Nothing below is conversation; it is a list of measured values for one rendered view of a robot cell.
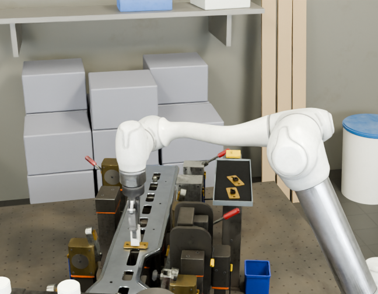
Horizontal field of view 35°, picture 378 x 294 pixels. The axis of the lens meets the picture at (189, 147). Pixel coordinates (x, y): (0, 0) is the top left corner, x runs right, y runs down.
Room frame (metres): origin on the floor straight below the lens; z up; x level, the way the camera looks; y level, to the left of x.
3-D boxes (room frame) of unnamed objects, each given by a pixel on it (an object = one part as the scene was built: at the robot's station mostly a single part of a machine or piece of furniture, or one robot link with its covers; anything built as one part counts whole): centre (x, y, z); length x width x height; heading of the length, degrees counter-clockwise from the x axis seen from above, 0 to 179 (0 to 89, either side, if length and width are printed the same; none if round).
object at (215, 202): (2.02, -0.16, 1.16); 0.37 x 0.14 x 0.02; 176
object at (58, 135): (3.65, 0.44, 0.57); 1.20 x 0.77 x 1.14; 102
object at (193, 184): (2.13, -0.02, 0.90); 0.13 x 0.08 x 0.41; 86
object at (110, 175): (2.41, 0.34, 0.88); 0.14 x 0.09 x 0.36; 86
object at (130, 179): (1.81, 0.19, 1.28); 0.09 x 0.09 x 0.06
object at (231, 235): (2.02, -0.16, 0.92); 0.10 x 0.08 x 0.45; 176
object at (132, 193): (1.81, 0.19, 1.20); 0.08 x 0.07 x 0.09; 176
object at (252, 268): (1.99, -0.27, 0.75); 0.11 x 0.10 x 0.09; 176
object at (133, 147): (1.82, 0.18, 1.38); 0.13 x 0.11 x 0.16; 164
